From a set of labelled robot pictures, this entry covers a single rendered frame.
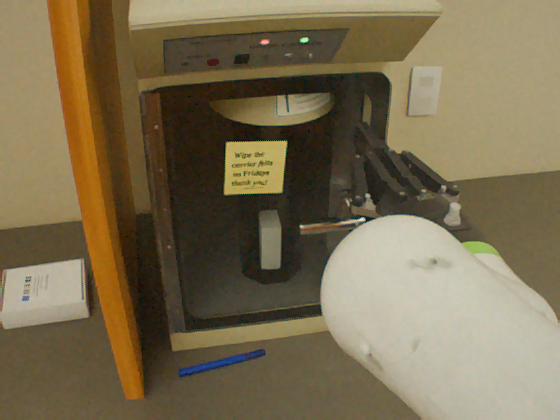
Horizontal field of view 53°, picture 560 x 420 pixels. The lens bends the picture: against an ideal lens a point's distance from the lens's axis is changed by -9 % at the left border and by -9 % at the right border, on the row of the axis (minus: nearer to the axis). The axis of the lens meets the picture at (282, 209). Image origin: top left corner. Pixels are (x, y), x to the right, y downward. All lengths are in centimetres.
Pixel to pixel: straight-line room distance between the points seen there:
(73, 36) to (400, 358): 44
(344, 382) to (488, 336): 65
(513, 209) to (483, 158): 17
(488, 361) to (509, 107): 120
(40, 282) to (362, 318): 82
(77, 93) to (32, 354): 53
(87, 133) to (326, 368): 53
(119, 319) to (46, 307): 27
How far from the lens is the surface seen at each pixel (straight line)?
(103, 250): 74
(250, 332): 98
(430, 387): 32
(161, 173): 77
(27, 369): 103
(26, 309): 107
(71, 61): 63
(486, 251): 54
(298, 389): 94
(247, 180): 79
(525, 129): 153
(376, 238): 39
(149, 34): 60
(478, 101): 142
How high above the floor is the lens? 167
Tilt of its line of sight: 35 degrees down
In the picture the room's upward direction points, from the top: 1 degrees clockwise
